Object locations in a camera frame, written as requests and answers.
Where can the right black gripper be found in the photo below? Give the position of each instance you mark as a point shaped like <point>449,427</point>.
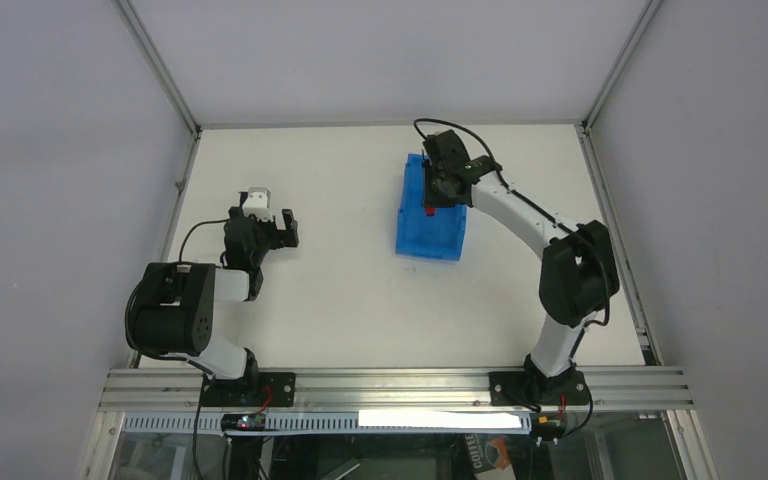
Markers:
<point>433,187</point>

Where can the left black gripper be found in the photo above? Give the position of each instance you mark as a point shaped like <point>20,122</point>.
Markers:
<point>268,230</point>

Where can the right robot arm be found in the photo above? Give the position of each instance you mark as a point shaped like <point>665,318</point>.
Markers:
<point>578,272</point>

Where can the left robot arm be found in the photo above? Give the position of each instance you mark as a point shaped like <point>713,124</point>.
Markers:
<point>169,314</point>

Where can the blue plastic bin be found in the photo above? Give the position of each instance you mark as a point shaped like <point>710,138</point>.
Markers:
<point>436,237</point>

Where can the small green circuit board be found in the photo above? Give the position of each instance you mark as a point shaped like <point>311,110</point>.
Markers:
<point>243,422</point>

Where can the coffee labelled box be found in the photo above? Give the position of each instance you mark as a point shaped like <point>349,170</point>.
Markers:
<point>487,452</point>

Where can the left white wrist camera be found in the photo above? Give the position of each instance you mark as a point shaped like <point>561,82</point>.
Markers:
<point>257,205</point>

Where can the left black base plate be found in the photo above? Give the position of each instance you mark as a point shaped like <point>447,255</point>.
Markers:
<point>275,389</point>

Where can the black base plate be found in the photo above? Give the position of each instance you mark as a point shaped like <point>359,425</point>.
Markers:
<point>275,389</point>
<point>531,389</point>

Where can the aluminium mounting rail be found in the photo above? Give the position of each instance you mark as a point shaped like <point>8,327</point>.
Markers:
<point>606,388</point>

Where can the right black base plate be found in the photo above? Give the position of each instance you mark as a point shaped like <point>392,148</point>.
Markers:
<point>531,389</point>

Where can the white slotted cable duct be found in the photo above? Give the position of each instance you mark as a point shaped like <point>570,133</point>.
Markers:
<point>366,421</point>

